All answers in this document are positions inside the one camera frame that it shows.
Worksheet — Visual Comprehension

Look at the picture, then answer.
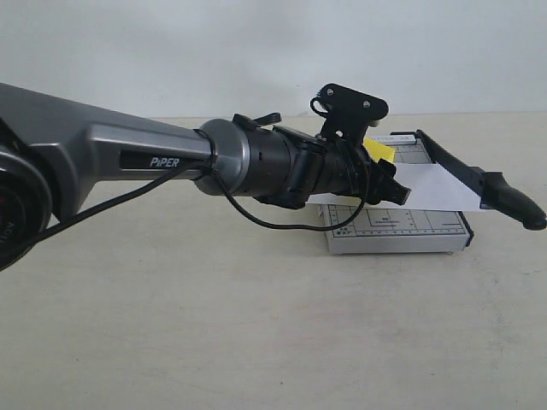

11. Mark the white paper strip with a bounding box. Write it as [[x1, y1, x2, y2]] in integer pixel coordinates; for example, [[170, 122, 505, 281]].
[[307, 164, 479, 213]]

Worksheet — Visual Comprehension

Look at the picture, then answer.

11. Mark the black cutter blade lever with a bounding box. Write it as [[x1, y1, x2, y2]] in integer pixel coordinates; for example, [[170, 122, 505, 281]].
[[414, 129, 546, 231]]

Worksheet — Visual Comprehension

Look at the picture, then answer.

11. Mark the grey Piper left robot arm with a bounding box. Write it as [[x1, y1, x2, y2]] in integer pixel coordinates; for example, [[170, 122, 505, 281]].
[[1, 84, 410, 267]]

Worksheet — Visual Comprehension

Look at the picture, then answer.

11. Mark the yellow foam cube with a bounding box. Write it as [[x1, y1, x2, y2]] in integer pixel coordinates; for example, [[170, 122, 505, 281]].
[[363, 138, 397, 163]]

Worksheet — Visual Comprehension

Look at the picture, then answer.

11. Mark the grey paper cutter base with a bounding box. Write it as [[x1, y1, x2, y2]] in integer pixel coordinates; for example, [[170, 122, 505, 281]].
[[317, 132, 474, 255]]

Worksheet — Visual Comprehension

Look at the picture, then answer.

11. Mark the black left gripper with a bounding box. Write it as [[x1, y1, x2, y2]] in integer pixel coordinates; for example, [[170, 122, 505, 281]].
[[320, 137, 411, 206]]

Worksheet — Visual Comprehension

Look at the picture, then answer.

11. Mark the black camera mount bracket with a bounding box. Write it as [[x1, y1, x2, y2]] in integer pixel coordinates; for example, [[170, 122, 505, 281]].
[[309, 83, 389, 146]]

